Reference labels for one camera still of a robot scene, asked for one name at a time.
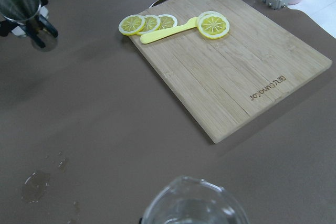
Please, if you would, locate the steel jigger measuring cup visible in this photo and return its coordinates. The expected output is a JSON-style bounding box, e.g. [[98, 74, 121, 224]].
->
[[1, 0, 41, 24]]

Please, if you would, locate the clear glass measuring cup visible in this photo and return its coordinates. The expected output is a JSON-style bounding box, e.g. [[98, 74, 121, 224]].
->
[[139, 176, 249, 223]]

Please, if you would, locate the lemon slice end of row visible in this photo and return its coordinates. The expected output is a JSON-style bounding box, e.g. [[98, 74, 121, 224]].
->
[[118, 14, 145, 36]]

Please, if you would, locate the middle lemon slice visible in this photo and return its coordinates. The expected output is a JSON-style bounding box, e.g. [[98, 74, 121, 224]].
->
[[137, 15, 161, 35]]

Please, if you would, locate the inner lemon slice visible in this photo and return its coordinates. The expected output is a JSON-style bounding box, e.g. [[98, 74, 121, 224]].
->
[[158, 14, 178, 30]]

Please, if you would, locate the yellow plastic knife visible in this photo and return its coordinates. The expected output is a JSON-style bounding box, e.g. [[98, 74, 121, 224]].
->
[[140, 17, 197, 44]]

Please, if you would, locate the lemon slice on knife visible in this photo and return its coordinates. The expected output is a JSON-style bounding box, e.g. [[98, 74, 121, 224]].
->
[[196, 11, 230, 39]]

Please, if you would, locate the bamboo cutting board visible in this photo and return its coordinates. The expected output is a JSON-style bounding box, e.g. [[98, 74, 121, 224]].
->
[[131, 0, 332, 143]]

